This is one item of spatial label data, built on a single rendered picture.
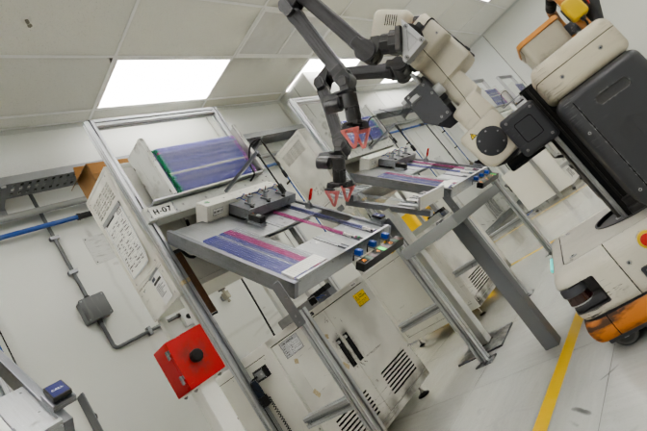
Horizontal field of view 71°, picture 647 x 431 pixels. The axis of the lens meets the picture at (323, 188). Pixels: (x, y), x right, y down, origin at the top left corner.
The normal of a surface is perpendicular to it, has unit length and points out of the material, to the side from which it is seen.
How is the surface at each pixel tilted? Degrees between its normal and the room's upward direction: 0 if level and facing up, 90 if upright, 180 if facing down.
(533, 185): 90
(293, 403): 90
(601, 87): 90
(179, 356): 90
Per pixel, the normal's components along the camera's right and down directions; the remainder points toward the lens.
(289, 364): 0.58, -0.56
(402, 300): -0.59, 0.22
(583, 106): -0.43, 0.08
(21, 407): 0.03, -0.96
